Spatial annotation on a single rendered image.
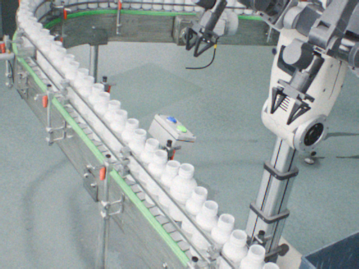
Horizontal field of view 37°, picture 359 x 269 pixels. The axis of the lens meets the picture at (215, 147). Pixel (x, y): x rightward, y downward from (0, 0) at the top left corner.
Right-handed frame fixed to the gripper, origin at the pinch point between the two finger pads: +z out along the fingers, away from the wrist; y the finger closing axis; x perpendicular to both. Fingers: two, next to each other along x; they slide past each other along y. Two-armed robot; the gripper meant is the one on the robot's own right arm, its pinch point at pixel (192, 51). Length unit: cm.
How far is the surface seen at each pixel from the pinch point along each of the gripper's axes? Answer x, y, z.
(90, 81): -24.5, -8.0, 24.2
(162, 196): -14, 43, 33
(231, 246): -11, 73, 27
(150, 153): -16.8, 32.4, 26.4
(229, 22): 72, -95, -8
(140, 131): -17.9, 23.8, 24.2
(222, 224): -12, 67, 24
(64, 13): -11, -97, 23
